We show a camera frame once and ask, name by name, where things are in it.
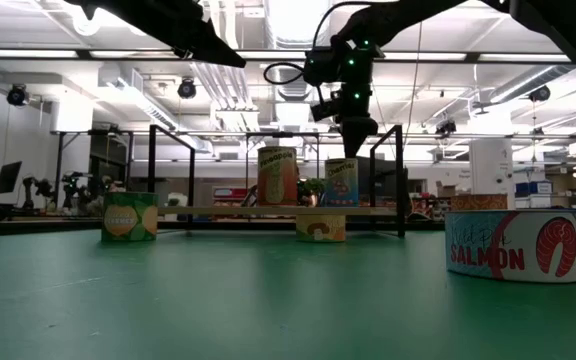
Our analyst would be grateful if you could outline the white room pillar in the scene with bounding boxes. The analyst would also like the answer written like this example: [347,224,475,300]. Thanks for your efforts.
[469,137,516,210]

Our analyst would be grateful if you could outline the pineapple label can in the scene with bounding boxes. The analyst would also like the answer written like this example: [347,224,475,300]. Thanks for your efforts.
[257,146,299,208]

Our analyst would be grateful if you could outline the green table mat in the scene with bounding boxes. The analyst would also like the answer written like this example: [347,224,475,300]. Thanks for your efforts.
[0,227,576,360]

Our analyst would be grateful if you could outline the black background frame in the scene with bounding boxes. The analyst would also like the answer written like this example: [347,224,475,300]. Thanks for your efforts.
[244,130,321,191]

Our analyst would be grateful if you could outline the black rig frame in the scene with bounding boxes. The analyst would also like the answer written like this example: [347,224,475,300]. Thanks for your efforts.
[0,217,576,240]

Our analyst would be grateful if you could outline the background potted plant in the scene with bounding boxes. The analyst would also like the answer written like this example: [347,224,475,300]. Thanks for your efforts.
[297,177,327,208]

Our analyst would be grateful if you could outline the black ceiling light rail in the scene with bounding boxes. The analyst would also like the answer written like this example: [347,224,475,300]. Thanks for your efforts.
[0,48,576,65]

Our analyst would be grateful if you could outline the blue storage bins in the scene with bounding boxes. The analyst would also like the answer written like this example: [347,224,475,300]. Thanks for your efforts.
[515,179,553,210]

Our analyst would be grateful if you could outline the cardboard box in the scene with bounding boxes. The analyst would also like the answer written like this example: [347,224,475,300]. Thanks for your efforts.
[435,180,459,199]

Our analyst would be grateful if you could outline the wooden shelf black frame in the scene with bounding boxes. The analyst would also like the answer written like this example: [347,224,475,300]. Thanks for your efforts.
[146,123,407,240]

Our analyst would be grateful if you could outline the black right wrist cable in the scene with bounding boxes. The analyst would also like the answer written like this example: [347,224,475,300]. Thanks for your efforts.
[262,0,349,86]

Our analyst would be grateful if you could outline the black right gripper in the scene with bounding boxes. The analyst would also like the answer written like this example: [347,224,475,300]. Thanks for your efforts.
[310,74,379,159]

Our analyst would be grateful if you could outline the black background monitor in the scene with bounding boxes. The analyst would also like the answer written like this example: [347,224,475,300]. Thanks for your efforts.
[0,160,23,195]

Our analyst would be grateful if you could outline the short mushroom label can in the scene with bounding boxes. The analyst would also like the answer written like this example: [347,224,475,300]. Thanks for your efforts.
[295,214,347,244]

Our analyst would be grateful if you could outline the black metal rack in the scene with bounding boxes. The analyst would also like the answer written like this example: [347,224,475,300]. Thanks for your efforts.
[50,128,135,221]

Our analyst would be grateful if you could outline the cherries label can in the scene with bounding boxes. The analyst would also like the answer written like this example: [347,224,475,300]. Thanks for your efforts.
[324,158,360,208]

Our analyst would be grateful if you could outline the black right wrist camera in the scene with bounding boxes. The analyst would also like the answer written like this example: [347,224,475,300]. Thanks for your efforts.
[303,46,342,86]

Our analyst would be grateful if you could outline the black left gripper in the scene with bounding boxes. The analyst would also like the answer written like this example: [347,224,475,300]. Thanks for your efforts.
[63,0,247,68]

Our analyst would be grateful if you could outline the green citrus label can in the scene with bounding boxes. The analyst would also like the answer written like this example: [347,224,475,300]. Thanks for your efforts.
[100,191,160,244]

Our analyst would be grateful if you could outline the ceiling ventilation duct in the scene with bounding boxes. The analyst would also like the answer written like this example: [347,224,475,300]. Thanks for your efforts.
[262,0,337,104]

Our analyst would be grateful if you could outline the salmon label can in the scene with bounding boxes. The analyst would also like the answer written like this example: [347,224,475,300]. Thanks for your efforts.
[444,209,576,285]

